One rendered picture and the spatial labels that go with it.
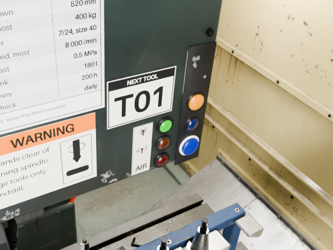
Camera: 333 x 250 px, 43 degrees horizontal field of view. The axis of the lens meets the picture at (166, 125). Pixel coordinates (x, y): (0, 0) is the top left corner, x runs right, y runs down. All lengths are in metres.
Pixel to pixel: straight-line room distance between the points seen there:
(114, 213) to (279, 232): 0.74
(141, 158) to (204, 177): 1.25
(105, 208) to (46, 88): 1.55
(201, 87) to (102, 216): 1.43
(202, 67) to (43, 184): 0.26
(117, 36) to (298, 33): 0.97
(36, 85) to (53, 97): 0.03
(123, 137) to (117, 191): 1.51
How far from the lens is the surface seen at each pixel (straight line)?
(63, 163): 0.55
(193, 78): 0.58
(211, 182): 1.83
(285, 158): 1.58
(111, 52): 0.49
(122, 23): 0.48
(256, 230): 1.15
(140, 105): 0.55
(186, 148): 0.64
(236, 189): 1.79
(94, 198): 2.05
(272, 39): 1.48
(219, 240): 1.10
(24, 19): 0.44
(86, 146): 0.55
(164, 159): 0.63
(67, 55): 0.47
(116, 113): 0.54
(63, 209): 1.62
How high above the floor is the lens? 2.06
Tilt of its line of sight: 36 degrees down
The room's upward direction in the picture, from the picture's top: 6 degrees clockwise
